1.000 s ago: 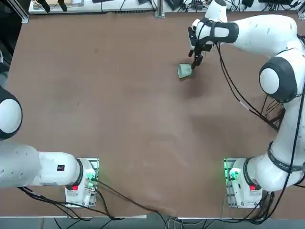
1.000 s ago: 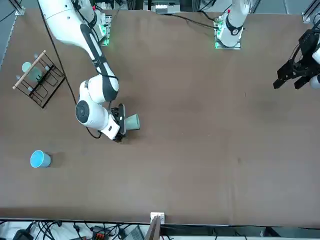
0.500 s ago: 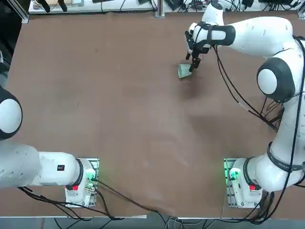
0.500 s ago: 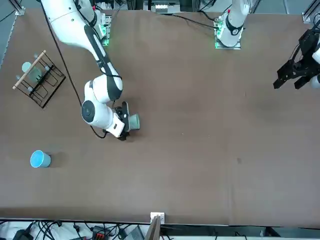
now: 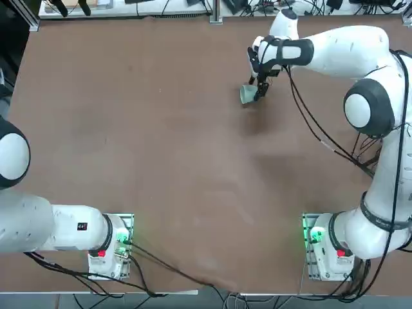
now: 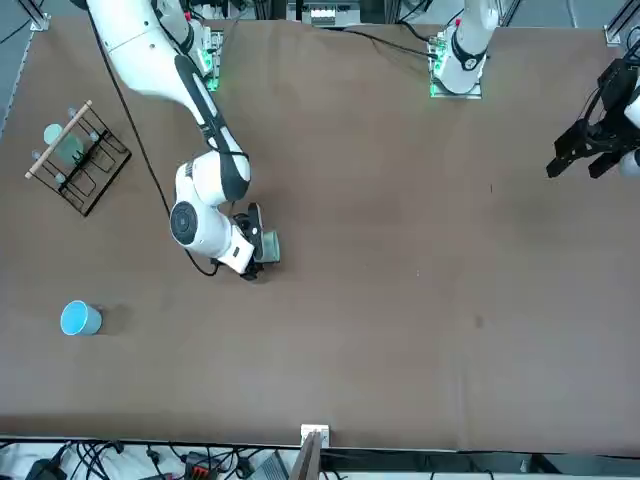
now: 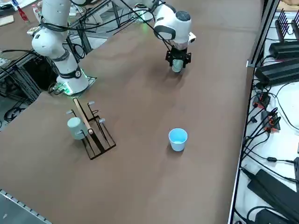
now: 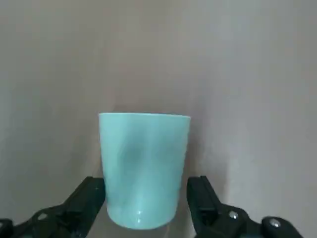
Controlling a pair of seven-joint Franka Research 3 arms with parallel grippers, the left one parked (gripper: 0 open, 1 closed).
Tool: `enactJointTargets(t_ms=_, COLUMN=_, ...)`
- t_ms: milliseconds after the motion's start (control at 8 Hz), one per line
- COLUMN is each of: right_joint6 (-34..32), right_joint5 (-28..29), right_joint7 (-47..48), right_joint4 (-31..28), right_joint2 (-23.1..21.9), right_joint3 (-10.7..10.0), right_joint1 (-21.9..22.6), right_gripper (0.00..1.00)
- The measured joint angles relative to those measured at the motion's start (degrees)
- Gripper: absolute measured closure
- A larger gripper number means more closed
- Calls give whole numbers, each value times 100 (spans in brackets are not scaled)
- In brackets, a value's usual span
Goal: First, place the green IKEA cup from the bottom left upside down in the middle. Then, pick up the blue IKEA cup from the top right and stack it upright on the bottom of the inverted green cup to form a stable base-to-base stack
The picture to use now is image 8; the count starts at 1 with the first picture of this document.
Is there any pale green plastic cup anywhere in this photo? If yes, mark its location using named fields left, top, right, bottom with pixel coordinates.
left=98, top=113, right=191, bottom=230

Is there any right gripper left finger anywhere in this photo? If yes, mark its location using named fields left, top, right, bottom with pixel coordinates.
left=0, top=176, right=105, bottom=238

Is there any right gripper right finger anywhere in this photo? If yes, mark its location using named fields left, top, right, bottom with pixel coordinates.
left=187, top=175, right=305, bottom=238

